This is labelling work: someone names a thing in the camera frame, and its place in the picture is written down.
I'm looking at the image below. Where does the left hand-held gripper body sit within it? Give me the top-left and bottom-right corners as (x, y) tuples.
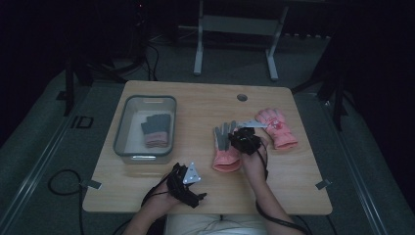
(165, 162), (208, 210)

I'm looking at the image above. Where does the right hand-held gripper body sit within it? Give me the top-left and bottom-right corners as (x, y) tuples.
(227, 119), (268, 157)

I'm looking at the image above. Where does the pink glove grey palm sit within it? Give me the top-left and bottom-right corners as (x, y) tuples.
(211, 120), (243, 173)

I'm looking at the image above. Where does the pink padded glove red print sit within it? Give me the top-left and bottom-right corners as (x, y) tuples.
(254, 108), (299, 151)

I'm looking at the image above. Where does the grey knit glove pink cuff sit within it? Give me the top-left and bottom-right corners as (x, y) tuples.
(140, 113), (172, 149)

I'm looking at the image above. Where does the clear plastic bin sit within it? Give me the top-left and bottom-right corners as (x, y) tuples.
(112, 94), (178, 165)

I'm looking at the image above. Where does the person's left hand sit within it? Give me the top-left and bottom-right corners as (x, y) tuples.
(146, 180), (182, 215)

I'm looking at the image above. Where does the person's right hand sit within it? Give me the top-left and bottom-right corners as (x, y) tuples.
(240, 138), (270, 184)

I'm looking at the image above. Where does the person's white clothing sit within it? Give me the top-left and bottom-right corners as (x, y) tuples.
(163, 213), (272, 235)

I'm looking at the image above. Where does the grey metal table clip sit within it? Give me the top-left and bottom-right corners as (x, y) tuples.
(79, 179), (103, 191)
(314, 179), (333, 191)

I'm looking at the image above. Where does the black tripod stand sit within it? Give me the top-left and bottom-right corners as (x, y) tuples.
(292, 58), (348, 132)
(57, 48), (148, 117)

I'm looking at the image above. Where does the metal floor rail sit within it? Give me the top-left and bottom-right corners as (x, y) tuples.
(321, 97), (390, 235)
(0, 114), (84, 226)

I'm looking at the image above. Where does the white metal stand frame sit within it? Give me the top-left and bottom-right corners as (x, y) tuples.
(193, 0), (291, 81)

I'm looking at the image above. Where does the black flat floor bracket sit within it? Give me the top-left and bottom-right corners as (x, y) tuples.
(69, 115), (95, 129)

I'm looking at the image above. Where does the black looped floor cable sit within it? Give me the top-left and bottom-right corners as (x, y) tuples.
(48, 168), (86, 235)

